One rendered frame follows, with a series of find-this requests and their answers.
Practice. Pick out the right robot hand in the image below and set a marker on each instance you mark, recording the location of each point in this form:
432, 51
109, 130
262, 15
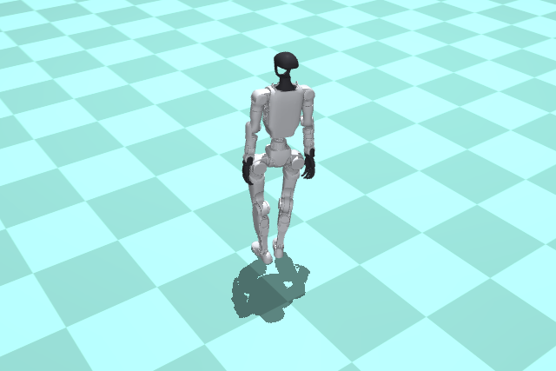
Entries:
309, 163

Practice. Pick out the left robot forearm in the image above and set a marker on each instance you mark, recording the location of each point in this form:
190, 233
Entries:
250, 143

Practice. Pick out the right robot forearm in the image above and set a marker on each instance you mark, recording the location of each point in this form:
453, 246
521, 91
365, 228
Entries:
308, 138

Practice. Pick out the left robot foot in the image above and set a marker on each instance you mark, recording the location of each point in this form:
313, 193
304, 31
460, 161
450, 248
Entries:
266, 256

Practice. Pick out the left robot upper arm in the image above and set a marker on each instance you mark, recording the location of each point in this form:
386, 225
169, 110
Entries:
258, 98

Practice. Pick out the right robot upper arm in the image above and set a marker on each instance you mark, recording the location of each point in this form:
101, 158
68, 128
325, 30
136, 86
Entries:
308, 106

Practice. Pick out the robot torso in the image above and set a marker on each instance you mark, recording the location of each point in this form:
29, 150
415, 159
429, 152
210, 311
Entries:
281, 116

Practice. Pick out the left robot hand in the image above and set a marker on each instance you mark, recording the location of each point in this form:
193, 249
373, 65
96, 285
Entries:
245, 170

